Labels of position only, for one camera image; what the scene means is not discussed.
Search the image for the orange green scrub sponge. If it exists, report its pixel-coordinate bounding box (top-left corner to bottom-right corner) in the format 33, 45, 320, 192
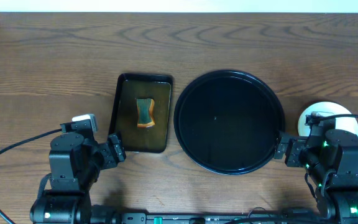
136, 98, 155, 128

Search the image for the light blue plate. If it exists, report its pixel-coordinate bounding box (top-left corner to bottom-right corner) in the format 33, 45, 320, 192
298, 101, 358, 136

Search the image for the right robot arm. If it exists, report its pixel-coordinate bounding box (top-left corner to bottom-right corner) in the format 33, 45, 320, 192
273, 115, 358, 223

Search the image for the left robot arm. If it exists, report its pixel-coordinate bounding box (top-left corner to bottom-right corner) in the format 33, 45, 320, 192
30, 132, 126, 223

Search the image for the black rectangular water tray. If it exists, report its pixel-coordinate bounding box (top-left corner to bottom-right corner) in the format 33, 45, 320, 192
109, 73, 173, 153

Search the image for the black round serving tray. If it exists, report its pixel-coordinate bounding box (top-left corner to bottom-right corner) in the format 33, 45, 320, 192
173, 70, 285, 175

